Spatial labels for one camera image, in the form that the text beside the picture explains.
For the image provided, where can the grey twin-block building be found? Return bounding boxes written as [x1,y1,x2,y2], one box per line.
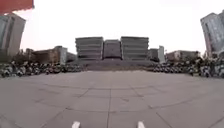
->
[74,35,150,61]

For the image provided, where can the wide grey stairs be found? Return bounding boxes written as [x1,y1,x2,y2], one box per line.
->
[67,58,158,72]

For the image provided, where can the low brown building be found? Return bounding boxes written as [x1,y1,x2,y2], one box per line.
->
[24,45,78,65]

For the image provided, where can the large grey many-windowed building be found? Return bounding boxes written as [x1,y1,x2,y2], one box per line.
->
[200,9,224,60]

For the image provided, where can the large pale many-windowed building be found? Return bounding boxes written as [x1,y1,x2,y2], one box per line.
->
[0,13,27,58]

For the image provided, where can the row of parked bikes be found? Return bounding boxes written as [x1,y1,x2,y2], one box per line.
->
[0,60,84,79]
[145,57,224,79]

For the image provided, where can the red flag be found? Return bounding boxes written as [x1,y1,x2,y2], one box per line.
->
[0,0,35,16]

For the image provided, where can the low pale building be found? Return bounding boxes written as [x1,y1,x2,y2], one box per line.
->
[165,49,202,63]

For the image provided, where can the small grey building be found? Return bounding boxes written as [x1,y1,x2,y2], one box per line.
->
[148,45,166,64]

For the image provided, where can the robot's own part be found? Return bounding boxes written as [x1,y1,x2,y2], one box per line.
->
[137,120,146,128]
[71,120,81,128]

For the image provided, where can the grey paved plaza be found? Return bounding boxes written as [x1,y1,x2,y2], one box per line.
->
[0,69,224,128]

